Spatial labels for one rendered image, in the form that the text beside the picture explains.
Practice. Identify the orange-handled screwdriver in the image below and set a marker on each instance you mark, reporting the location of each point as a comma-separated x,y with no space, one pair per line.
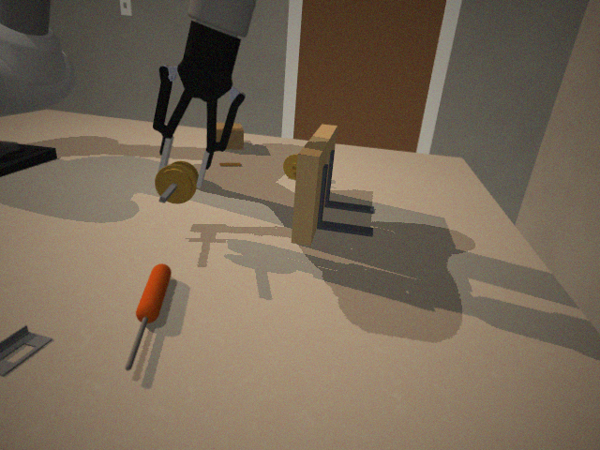
150,304

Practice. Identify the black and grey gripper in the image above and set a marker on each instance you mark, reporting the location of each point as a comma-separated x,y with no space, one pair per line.
209,79

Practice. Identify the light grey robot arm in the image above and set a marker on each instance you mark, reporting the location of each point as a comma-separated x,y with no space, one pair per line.
35,73

